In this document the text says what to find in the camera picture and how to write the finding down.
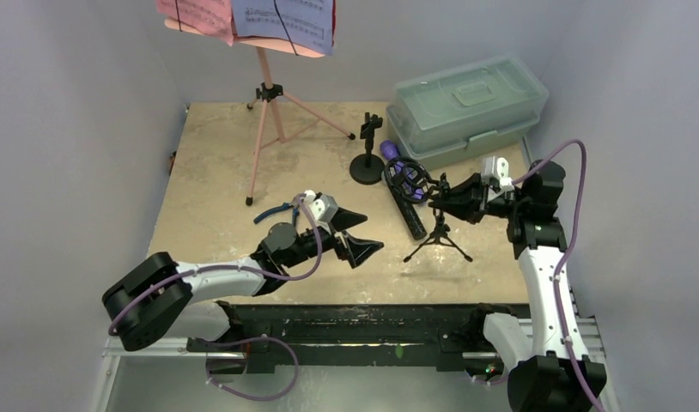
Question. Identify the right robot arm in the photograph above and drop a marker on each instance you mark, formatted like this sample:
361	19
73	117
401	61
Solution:
551	369

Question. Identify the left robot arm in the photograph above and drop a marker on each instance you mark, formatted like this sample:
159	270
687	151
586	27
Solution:
148	301

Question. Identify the blue sheet music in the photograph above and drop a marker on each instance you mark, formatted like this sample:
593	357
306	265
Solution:
309	23

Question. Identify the translucent plastic storage box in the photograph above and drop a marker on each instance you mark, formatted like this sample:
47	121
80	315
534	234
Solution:
465	112

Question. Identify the pink music stand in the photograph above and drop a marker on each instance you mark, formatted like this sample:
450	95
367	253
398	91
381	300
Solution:
266	96

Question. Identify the black round-base mic stand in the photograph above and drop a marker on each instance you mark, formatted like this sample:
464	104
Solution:
367	168

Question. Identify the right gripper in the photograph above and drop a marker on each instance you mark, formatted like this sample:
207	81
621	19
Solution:
481	197

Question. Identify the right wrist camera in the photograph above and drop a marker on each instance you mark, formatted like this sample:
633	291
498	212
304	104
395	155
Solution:
495	176

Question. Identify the black tripod mic stand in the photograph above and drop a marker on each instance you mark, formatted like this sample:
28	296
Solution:
438	230

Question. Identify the blue-handled pliers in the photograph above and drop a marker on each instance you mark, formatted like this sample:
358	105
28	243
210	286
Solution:
293	206

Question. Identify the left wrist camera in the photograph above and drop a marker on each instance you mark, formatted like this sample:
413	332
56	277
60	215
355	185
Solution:
322	208

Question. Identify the purple microphone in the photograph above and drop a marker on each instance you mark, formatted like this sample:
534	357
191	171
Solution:
405	176

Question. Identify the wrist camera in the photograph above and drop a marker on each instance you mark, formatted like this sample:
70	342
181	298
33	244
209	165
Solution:
322	208
495	176

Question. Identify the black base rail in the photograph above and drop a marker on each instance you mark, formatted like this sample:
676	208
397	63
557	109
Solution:
258	338

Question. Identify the silver condenser microphone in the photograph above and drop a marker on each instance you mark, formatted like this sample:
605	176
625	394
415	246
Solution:
410	216

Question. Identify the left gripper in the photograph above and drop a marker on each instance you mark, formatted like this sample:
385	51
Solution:
355	250

